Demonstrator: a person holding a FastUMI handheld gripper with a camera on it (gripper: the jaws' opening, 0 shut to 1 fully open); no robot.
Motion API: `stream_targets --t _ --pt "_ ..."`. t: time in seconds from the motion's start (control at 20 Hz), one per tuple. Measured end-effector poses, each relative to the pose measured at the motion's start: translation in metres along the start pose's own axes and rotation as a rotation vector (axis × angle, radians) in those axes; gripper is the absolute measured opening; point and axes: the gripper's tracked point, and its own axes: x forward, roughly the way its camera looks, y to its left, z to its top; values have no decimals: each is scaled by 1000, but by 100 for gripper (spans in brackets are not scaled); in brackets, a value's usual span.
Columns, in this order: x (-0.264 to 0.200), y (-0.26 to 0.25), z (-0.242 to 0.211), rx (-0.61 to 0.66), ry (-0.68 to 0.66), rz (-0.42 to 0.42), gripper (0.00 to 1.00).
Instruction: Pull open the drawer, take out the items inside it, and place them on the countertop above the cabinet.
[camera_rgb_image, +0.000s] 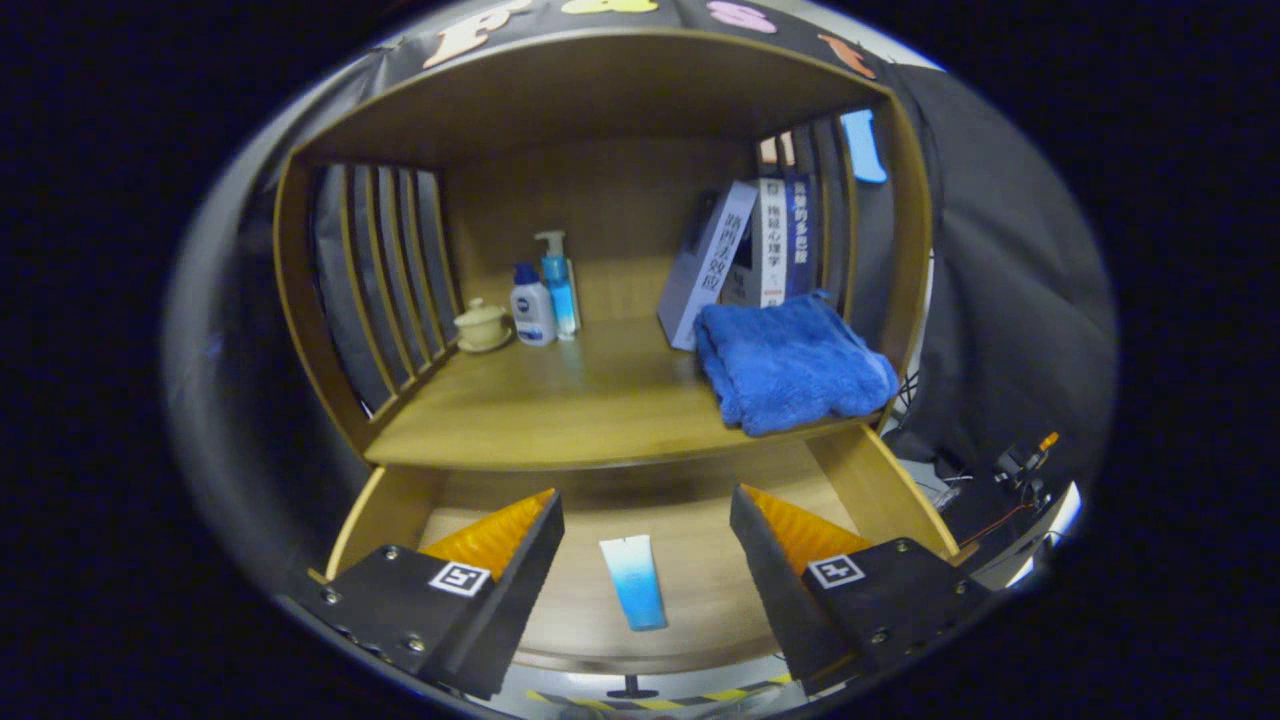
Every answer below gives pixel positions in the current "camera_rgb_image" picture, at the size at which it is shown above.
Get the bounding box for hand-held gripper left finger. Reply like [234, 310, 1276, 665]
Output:
[280, 488, 566, 701]

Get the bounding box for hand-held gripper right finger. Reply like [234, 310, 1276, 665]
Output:
[729, 484, 993, 696]

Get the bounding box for wooden drawer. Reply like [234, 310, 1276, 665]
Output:
[310, 425, 976, 676]

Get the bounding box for blue and white tube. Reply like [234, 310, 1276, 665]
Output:
[598, 535, 669, 633]

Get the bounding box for wooden countertop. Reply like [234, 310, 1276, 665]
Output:
[365, 315, 891, 471]

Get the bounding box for wooden cabinet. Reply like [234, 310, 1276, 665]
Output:
[273, 27, 934, 471]

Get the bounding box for yellow black floor tape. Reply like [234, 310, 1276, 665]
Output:
[525, 680, 791, 713]

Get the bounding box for folded blue towel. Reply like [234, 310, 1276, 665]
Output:
[694, 292, 900, 438]

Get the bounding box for black equipment with orange part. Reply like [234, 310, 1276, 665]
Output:
[985, 430, 1063, 511]

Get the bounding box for beige lidded teacup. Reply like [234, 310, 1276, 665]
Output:
[453, 297, 512, 353]

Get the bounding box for white bottle with blue cap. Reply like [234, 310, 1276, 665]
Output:
[509, 262, 557, 347]

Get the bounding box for blue pump bottle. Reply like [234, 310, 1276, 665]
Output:
[533, 231, 581, 342]

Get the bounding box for grey leaning book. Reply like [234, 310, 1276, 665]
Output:
[657, 180, 759, 352]

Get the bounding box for white spine book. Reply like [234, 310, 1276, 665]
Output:
[757, 177, 788, 309]

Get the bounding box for dark blue spine book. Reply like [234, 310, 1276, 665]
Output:
[783, 174, 816, 301]

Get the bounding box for black backdrop cloth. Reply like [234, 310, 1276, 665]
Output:
[160, 0, 1119, 561]

